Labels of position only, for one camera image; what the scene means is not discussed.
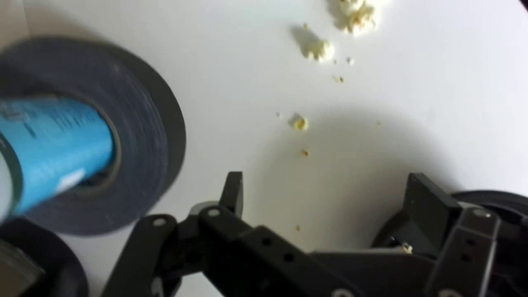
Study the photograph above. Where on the white popcorn piece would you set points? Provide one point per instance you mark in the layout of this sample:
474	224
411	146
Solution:
321	52

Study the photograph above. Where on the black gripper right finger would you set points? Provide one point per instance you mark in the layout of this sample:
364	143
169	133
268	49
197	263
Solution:
433	248

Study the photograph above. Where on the blue label bottle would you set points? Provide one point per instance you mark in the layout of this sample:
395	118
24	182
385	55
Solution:
48	146

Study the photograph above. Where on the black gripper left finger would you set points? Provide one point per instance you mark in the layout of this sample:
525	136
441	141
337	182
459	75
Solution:
238	260

